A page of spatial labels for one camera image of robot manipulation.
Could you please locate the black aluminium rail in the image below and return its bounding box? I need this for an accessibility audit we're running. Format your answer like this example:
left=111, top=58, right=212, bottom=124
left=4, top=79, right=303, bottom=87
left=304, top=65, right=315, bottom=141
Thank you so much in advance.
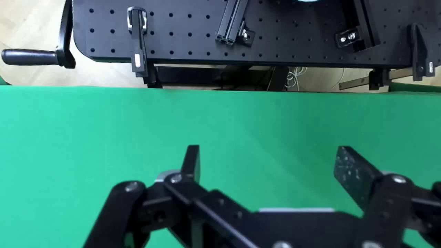
left=216, top=0, right=254, bottom=47

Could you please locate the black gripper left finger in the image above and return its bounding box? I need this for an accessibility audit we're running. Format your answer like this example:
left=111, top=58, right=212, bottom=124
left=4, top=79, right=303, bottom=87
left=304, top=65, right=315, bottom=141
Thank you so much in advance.
left=83, top=145, right=257, bottom=248

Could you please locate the black perforated breadboard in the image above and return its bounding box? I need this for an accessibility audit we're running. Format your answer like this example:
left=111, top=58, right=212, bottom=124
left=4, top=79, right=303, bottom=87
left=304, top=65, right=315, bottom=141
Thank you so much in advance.
left=72, top=0, right=441, bottom=69

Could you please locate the black clamp on table edge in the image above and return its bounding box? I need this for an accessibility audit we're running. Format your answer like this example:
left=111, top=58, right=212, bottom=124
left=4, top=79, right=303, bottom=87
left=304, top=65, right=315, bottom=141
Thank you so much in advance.
left=409, top=24, right=435, bottom=82

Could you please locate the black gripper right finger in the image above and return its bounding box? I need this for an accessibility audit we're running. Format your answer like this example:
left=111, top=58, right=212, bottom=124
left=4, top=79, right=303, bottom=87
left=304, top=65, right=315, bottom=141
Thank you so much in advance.
left=333, top=147, right=441, bottom=248

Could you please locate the black crank handle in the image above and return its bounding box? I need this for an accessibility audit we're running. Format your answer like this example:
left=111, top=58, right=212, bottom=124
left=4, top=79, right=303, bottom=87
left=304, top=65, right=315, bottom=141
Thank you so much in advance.
left=1, top=0, right=75, bottom=69

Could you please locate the green table cloth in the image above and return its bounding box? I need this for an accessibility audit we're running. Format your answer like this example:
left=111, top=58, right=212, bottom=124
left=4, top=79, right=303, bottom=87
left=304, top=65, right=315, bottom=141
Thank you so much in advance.
left=0, top=87, right=441, bottom=248

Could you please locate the black toggle clamp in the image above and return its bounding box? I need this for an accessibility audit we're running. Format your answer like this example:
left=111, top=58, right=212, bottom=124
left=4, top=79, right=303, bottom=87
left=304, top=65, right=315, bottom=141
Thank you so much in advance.
left=126, top=7, right=159, bottom=89

